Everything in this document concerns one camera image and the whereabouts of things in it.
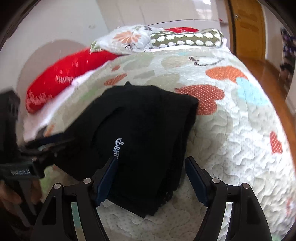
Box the left hand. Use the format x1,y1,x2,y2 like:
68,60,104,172
0,178,43,212

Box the red long pillow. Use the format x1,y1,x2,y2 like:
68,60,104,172
25,48,119,114

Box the beige headboard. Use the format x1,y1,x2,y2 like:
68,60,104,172
16,40,86,105

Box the white glossy wardrobe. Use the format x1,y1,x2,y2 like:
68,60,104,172
97,1,221,31

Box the pink white bedsheet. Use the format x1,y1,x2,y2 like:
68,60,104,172
23,70,95,142

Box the floral white pillow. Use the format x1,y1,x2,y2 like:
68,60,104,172
90,25,163,55

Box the heart patterned quilt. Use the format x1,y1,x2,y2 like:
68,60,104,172
44,46,295,240

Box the green sheep bolster pillow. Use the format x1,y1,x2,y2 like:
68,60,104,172
148,28,227,49

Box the shoe rack with clothes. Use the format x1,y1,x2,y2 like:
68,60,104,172
280,27,295,92

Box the black pants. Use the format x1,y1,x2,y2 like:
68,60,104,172
26,83,199,217

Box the wooden door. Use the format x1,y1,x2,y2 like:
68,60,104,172
225,1,266,62

